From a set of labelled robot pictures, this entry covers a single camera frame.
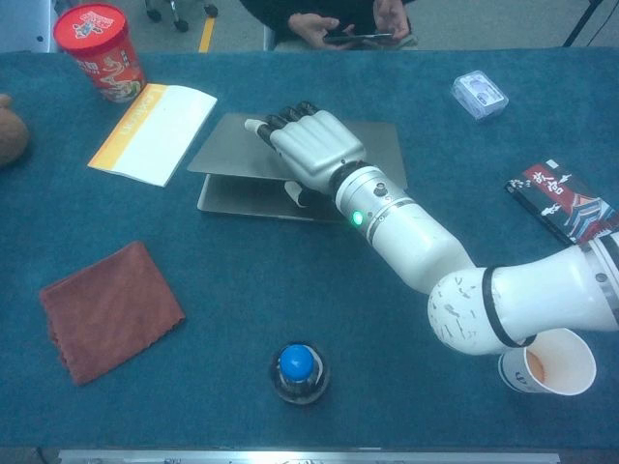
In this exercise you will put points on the silver grey laptop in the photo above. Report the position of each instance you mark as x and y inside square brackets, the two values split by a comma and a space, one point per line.
[227, 150]

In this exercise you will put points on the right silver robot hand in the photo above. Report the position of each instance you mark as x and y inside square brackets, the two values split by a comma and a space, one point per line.
[314, 145]

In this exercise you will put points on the dark printed card box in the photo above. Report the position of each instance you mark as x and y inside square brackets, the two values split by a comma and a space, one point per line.
[556, 198]

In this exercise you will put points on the brown plush toy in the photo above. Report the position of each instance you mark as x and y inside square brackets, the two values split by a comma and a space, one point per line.
[9, 135]

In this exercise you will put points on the yellow white Lexicon booklet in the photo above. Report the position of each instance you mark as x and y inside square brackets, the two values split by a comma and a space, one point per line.
[159, 130]

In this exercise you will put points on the clear plastic card case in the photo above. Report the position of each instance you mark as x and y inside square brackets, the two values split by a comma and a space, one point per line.
[480, 95]

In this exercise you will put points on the teal table cover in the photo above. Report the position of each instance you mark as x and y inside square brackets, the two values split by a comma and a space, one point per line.
[271, 280]

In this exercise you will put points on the person's right hand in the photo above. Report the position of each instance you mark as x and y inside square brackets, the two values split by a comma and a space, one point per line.
[309, 29]

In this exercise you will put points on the white paper cup orange drink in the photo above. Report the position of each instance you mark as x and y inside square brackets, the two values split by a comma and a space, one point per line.
[566, 367]

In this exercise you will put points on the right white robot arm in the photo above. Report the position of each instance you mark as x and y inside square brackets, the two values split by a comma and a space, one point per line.
[425, 246]

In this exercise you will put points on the aluminium frame rail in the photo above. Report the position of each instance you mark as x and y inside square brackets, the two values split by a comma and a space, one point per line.
[290, 457]

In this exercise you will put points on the office chair wheel base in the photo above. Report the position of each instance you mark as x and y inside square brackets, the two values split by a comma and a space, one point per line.
[181, 14]

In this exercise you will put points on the person's left hand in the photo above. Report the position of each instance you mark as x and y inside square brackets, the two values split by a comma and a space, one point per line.
[392, 17]

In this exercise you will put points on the black smartphone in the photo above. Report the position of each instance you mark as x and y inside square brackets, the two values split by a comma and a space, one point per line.
[358, 38]

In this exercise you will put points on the red instant noodle cup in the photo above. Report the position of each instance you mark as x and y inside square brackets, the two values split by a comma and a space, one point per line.
[104, 48]

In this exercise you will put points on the brown folded cloth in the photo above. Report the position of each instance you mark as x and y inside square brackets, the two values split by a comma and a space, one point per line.
[111, 309]

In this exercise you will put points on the black tripod leg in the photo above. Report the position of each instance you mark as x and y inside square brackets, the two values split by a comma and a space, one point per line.
[582, 21]

